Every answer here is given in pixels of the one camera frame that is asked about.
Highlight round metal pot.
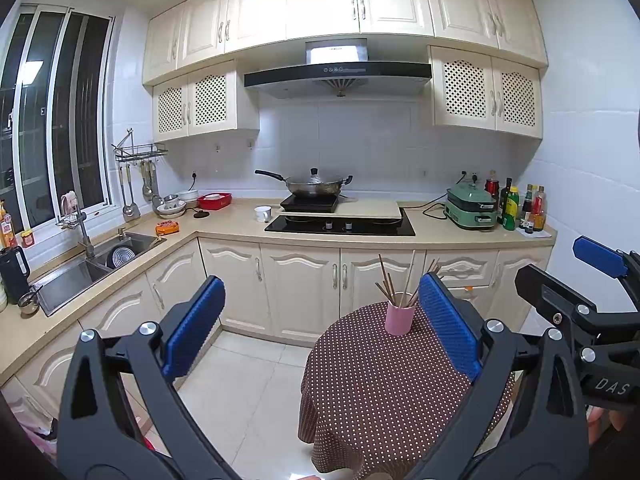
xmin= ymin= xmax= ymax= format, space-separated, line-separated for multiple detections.
xmin=106 ymin=245 xmax=136 ymax=269

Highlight pink cup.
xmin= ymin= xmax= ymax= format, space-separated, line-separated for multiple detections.
xmin=384 ymin=301 xmax=417 ymax=337

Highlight black range hood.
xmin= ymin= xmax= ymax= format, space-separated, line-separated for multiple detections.
xmin=244 ymin=38 xmax=433 ymax=100

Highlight red plastic container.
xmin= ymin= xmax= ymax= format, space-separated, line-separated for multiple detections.
xmin=197 ymin=192 xmax=233 ymax=211

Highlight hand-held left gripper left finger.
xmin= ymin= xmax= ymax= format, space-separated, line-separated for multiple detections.
xmin=56 ymin=275 xmax=228 ymax=480

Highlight person's right hand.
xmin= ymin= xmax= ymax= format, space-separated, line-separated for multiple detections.
xmin=586 ymin=405 xmax=623 ymax=447

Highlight green bottle yellow cap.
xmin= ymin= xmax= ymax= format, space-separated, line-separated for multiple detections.
xmin=502 ymin=186 xmax=521 ymax=232

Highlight stainless steel sink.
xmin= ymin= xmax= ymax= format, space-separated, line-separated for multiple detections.
xmin=30 ymin=231 xmax=167 ymax=317

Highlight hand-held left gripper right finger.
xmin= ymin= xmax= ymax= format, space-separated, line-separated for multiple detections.
xmin=404 ymin=271 xmax=591 ymax=480

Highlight metal slotted ladle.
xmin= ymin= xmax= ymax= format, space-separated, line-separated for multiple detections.
xmin=119 ymin=162 xmax=141 ymax=223

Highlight metal serving spoon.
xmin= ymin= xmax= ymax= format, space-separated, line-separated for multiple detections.
xmin=140 ymin=160 xmax=157 ymax=202

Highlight cream base cabinets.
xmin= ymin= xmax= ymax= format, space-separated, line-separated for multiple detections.
xmin=0 ymin=237 xmax=553 ymax=411

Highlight green electric cooker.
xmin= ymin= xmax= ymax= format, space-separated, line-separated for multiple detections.
xmin=446 ymin=182 xmax=498 ymax=231

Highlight bunch of wooden chopsticks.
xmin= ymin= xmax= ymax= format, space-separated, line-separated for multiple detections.
xmin=375 ymin=249 xmax=443 ymax=308

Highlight steel wok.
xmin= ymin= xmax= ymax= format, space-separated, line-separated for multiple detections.
xmin=255 ymin=167 xmax=354 ymax=199

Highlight metal wall utensil rack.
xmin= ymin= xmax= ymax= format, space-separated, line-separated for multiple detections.
xmin=112 ymin=128 xmax=169 ymax=162

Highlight black electric kettle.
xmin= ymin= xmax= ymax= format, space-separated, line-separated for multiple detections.
xmin=0 ymin=245 xmax=32 ymax=306

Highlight black induction cooker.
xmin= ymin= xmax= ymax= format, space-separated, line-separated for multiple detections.
xmin=279 ymin=193 xmax=341 ymax=213

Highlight orange dish soap bottle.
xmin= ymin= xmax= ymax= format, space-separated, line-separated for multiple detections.
xmin=0 ymin=200 xmax=18 ymax=248

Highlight metal kitchen faucet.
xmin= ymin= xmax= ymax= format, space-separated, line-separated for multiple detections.
xmin=75 ymin=210 xmax=99 ymax=261

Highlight dark soy sauce bottle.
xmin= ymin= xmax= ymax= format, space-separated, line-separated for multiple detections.
xmin=520 ymin=185 xmax=534 ymax=231

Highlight red label sauce bottle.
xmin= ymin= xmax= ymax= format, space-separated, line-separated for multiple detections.
xmin=531 ymin=186 xmax=547 ymax=233

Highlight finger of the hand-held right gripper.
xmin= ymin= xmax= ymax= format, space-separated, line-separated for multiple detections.
xmin=572 ymin=235 xmax=640 ymax=282
xmin=515 ymin=264 xmax=640 ymax=368

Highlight black power cable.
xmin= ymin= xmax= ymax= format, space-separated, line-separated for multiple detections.
xmin=400 ymin=195 xmax=463 ymax=220

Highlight beige stone board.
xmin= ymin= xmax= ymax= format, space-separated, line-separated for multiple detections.
xmin=276 ymin=199 xmax=403 ymax=221

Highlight cream lattice door cabinet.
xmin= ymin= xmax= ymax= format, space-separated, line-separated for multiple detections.
xmin=152 ymin=60 xmax=261 ymax=143
xmin=427 ymin=45 xmax=544 ymax=141

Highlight white framed window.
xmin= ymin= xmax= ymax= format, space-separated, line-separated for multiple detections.
xmin=0 ymin=4 xmax=117 ymax=233

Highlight stack of metal bowls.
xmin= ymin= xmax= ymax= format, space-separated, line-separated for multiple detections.
xmin=156 ymin=194 xmax=187 ymax=218

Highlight small metal cup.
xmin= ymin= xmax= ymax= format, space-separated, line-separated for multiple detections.
xmin=18 ymin=290 xmax=42 ymax=316

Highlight cream upper wall cabinets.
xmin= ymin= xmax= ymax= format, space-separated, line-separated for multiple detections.
xmin=142 ymin=0 xmax=549 ymax=86

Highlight wok lid black knob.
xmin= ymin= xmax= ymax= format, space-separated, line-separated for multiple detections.
xmin=290 ymin=167 xmax=337 ymax=186

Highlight pink white bag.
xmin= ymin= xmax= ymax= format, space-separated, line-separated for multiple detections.
xmin=10 ymin=400 xmax=58 ymax=461

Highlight black glass gas hob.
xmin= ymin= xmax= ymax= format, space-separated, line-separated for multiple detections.
xmin=264 ymin=208 xmax=417 ymax=237

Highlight dark glass oil bottle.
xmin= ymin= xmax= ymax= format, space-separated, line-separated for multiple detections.
xmin=498 ymin=177 xmax=514 ymax=223

